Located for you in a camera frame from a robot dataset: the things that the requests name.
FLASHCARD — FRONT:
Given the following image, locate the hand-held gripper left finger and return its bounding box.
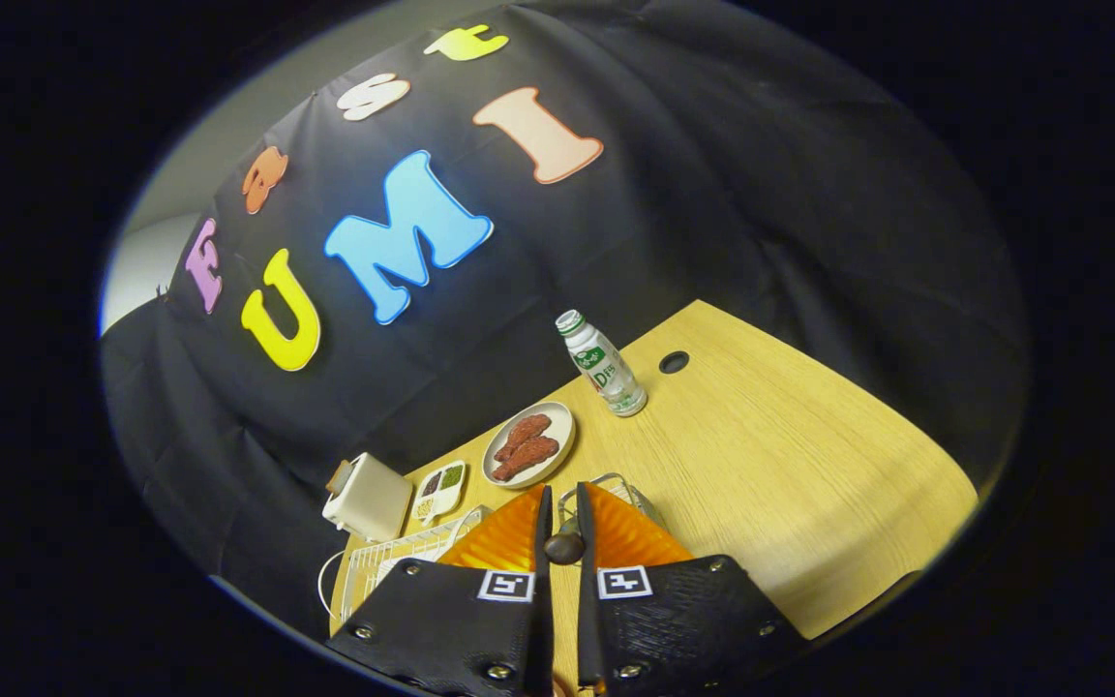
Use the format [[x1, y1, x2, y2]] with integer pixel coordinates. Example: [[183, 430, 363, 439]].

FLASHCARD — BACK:
[[325, 484, 556, 697]]

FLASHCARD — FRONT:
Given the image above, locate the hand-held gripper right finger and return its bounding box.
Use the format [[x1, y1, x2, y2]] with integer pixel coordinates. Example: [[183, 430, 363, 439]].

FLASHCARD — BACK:
[[575, 481, 810, 694]]

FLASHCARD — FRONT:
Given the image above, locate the white wire dish rack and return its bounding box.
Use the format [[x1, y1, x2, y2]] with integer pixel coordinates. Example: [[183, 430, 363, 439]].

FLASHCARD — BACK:
[[318, 504, 496, 622]]

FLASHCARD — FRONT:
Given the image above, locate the metal wire basket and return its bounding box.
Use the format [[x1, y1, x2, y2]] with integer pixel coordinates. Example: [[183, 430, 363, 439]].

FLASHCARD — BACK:
[[557, 471, 670, 535]]

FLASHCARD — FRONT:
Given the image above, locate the white plate with meat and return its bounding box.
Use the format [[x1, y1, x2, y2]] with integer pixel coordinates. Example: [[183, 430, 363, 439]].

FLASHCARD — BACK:
[[481, 401, 577, 489]]

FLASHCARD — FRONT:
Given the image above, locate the small white condiment tray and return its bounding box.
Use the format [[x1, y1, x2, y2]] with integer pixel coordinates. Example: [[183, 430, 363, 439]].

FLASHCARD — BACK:
[[410, 461, 467, 525]]

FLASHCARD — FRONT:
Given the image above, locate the white boxy appliance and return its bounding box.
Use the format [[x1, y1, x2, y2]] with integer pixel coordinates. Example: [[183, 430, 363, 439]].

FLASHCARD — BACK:
[[322, 452, 414, 543]]

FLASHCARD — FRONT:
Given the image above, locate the brown meat piece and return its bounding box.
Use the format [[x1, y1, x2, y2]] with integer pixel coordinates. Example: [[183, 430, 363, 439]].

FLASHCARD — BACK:
[[492, 436, 560, 483], [495, 413, 554, 464]]

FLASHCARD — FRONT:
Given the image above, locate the white green-label bottle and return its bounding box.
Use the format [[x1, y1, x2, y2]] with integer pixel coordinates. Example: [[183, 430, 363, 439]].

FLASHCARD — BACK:
[[556, 310, 648, 418]]

